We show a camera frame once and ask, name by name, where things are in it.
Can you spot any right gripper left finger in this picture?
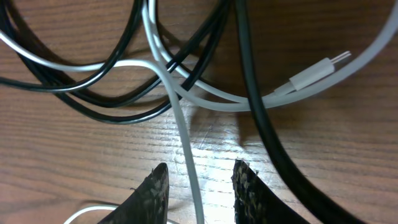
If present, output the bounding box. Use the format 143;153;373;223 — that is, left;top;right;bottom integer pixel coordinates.
99;162;169;224

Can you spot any white usb cable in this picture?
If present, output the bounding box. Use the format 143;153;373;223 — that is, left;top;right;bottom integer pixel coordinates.
0;0;398;224

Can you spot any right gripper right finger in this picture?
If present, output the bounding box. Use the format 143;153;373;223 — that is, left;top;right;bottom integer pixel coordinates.
231;160;308;224

